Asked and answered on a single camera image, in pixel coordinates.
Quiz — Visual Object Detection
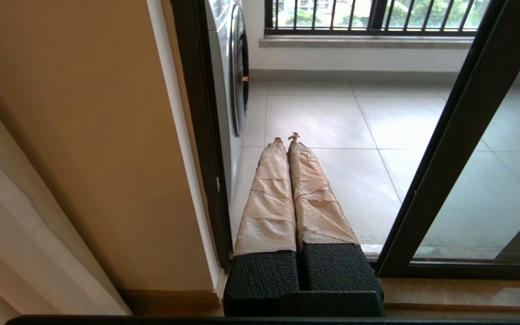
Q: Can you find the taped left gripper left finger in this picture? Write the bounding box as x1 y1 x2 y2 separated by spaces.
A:
224 138 299 316

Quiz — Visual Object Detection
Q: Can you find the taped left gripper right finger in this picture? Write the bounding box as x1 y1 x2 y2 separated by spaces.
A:
287 132 385 294

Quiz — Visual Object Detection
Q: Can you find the dark brown sliding glass door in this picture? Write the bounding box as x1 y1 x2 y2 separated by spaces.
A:
374 0 520 280

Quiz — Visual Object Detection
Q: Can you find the white front-load washing machine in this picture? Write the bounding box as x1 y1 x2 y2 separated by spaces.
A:
205 0 251 204

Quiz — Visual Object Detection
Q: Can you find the long grey stone sill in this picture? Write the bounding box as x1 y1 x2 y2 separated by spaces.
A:
260 35 520 48

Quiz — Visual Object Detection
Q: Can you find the long black balcony railing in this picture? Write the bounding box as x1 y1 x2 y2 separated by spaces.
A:
265 0 520 36

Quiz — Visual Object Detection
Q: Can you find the white curtain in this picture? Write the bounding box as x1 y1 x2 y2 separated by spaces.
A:
0 79 132 316

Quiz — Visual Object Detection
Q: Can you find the black window frame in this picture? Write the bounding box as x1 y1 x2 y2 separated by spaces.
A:
265 0 388 30

